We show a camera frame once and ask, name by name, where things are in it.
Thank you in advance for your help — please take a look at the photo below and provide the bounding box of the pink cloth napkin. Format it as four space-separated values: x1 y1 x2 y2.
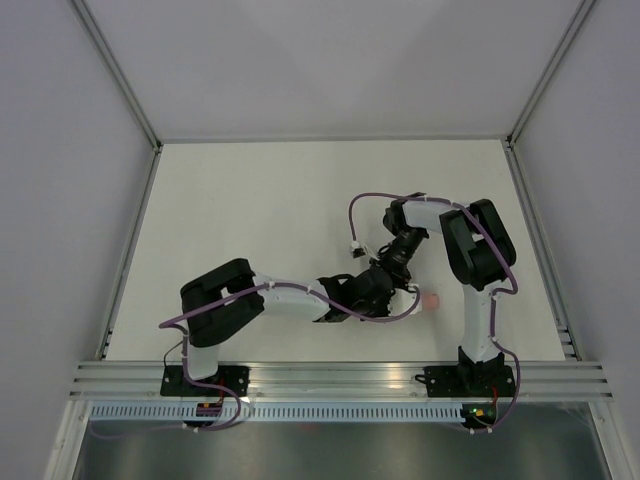
421 292 440 311

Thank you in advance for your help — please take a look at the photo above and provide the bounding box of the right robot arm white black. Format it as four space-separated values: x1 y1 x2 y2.
373 194 520 398

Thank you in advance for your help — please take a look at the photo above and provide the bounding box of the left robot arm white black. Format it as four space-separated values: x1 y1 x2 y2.
159 258 395 396

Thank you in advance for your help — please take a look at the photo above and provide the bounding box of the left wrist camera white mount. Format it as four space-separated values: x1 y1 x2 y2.
389 284 422 316

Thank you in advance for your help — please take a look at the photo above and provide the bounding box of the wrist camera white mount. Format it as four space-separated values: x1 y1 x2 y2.
389 284 422 316
349 241 369 259

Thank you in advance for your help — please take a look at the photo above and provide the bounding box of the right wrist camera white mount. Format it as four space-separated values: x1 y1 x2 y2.
349 241 369 259

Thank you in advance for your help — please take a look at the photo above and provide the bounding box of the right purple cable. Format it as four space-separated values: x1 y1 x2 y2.
348 192 521 435

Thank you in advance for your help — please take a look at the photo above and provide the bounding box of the purple cable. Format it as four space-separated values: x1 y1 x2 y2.
348 192 521 435
89 282 420 441

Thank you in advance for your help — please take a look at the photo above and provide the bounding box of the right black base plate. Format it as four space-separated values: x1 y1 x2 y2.
422 366 516 398

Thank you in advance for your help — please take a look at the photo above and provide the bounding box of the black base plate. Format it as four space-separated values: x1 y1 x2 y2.
422 366 516 398
160 365 250 398

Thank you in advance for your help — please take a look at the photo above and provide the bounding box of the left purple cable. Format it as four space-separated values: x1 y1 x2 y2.
89 282 420 441

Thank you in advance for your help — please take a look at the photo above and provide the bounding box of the aluminium mounting rail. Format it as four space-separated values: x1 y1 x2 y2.
69 355 613 402

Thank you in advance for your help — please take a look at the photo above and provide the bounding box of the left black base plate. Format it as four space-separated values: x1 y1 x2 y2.
160 365 250 398

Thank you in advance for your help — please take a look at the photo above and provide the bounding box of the white slotted cable duct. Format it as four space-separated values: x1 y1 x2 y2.
90 402 463 423

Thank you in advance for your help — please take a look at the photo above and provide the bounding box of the right aluminium frame post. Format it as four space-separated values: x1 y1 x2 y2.
504 0 599 149

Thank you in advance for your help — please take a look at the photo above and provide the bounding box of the aluminium frame post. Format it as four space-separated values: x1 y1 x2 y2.
68 0 162 152
504 0 599 149

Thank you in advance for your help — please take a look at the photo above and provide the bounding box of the left aluminium frame post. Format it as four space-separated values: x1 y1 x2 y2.
68 0 162 152

